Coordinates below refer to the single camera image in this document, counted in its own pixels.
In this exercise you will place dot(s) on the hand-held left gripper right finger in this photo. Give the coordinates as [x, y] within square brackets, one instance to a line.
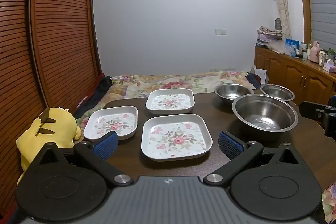
[231, 145]

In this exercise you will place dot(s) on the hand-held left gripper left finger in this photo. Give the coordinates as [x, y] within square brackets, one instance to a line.
[106, 145]

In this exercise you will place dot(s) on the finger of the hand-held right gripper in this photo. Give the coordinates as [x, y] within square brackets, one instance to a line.
[312, 109]
[333, 100]

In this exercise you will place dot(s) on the white floral square plate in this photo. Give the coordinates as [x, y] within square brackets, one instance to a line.
[170, 102]
[177, 138]
[111, 123]

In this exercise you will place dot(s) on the small steel bowl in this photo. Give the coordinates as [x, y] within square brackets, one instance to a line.
[278, 92]

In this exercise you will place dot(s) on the large steel bowl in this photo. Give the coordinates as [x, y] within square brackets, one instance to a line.
[265, 113]

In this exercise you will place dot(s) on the medium steel bowl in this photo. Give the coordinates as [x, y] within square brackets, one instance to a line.
[232, 91]

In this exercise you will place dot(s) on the pink tissue box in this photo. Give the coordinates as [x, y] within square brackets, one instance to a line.
[329, 66]

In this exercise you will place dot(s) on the wooden cabinet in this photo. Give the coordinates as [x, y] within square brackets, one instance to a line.
[288, 71]

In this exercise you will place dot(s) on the yellow plush toy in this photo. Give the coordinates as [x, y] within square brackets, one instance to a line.
[57, 129]

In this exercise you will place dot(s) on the pink bottle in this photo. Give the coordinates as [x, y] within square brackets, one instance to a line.
[314, 52]

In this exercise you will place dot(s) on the black and red cloth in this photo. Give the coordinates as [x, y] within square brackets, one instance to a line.
[101, 87]

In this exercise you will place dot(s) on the white paper bag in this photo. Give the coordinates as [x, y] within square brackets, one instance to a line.
[261, 74]

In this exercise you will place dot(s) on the navy cloth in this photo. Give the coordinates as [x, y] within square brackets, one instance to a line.
[253, 81]

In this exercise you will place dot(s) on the blue box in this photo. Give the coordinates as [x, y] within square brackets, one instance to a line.
[292, 46]

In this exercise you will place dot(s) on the floral bedspread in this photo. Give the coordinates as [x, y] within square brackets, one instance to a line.
[162, 82]

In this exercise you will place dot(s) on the pile of patterned cloth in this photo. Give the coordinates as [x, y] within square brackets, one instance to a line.
[269, 35]

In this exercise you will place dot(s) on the small grey fan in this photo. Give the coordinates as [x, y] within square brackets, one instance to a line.
[278, 24]

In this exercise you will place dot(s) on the wooden slatted wardrobe door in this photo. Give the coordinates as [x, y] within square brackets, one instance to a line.
[57, 29]

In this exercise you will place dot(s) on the white wall switch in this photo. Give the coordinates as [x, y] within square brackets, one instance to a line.
[221, 31]

